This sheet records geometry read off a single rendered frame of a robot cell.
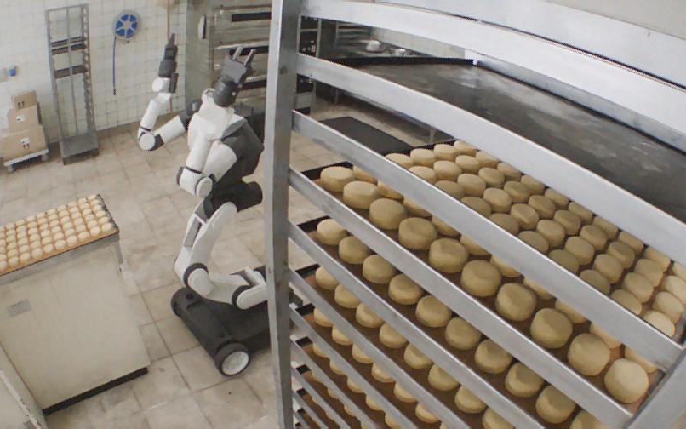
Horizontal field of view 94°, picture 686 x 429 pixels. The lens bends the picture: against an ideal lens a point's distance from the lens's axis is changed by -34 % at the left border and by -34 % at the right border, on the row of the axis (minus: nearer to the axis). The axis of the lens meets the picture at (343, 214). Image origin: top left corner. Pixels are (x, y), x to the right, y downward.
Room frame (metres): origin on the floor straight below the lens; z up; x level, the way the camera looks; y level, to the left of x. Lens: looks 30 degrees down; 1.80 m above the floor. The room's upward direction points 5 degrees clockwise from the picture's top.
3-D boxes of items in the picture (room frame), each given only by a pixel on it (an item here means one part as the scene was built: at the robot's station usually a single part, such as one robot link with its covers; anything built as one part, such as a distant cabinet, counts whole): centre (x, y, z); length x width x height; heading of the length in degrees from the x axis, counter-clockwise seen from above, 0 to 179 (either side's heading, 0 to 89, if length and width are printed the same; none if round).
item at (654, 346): (0.41, -0.11, 1.59); 0.64 x 0.03 x 0.03; 39
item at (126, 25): (4.88, 2.86, 1.10); 0.41 x 0.17 x 1.10; 129
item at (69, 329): (1.16, 1.29, 0.45); 0.70 x 0.34 x 0.90; 135
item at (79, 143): (4.10, 3.26, 0.93); 0.64 x 0.51 x 1.78; 42
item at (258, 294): (1.80, 0.48, 0.28); 0.21 x 0.20 x 0.13; 134
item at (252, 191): (1.78, 0.50, 0.83); 0.28 x 0.13 x 0.18; 134
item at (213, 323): (1.78, 0.50, 0.19); 0.64 x 0.52 x 0.33; 134
